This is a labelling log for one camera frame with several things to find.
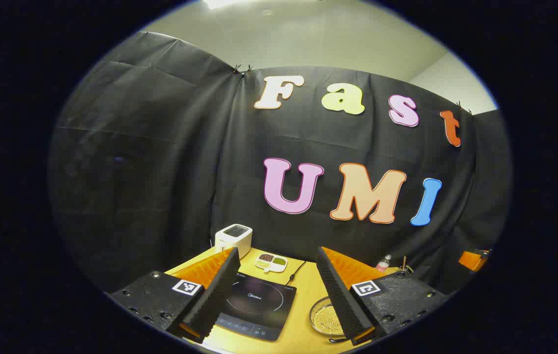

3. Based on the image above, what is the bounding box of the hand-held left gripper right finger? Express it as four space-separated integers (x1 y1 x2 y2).
316 247 449 346

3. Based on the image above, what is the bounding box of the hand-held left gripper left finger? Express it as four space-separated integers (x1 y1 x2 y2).
107 247 241 344

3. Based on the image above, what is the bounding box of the pile of soybeans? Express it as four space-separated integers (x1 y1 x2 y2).
313 305 343 335

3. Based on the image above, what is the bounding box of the steel pot with black handle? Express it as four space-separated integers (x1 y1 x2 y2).
309 296 346 341

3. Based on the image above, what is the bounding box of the black induction cooktop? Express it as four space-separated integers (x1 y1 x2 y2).
215 272 297 342

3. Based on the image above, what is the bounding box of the white toaster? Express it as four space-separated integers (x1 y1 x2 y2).
215 224 253 260

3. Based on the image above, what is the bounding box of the white divided dish of beans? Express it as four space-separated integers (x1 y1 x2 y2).
255 253 288 274

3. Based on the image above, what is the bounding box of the black power cable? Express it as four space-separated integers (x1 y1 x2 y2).
286 262 306 285

